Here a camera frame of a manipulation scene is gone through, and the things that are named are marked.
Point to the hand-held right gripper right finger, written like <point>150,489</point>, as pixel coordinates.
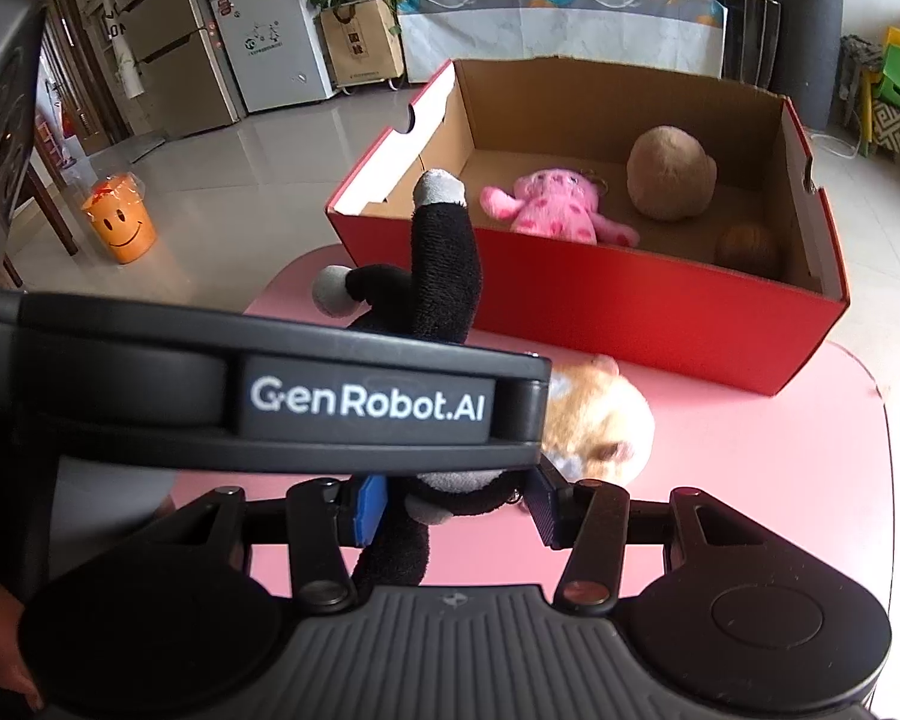
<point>547,506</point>

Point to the red cardboard box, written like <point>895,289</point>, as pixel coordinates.
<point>607,300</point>

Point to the white chest freezer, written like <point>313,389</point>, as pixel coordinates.
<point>270,37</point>

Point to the steel refrigerator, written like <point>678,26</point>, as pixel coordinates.
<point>172,52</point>

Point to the tan round plush toy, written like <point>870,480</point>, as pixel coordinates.
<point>667,172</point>

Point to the black monkey plush toy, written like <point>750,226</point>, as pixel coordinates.
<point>442,270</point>

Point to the grey hanging clothes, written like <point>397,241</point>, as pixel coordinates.
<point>859,67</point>

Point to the orange white plush toy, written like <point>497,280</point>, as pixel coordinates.
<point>600,412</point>

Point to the brown plush toy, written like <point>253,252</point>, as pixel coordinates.
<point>746,244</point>

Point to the dark round pillar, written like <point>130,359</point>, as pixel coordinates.
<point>810,30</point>

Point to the tall black planter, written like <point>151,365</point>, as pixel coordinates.
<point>746,37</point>

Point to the patterned stool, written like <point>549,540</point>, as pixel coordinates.
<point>896,131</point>

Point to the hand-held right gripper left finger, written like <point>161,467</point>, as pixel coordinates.
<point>371,506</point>

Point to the dark grey panel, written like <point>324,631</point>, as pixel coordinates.
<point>4,112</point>

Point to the brown paper bag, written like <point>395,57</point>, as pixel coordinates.
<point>360,45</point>

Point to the wooden furniture legs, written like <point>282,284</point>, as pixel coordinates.
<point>49,217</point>

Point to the orange smiley bucket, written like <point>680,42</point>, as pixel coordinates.
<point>120,225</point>

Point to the pink spotted plush toy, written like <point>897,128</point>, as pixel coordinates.
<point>547,202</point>

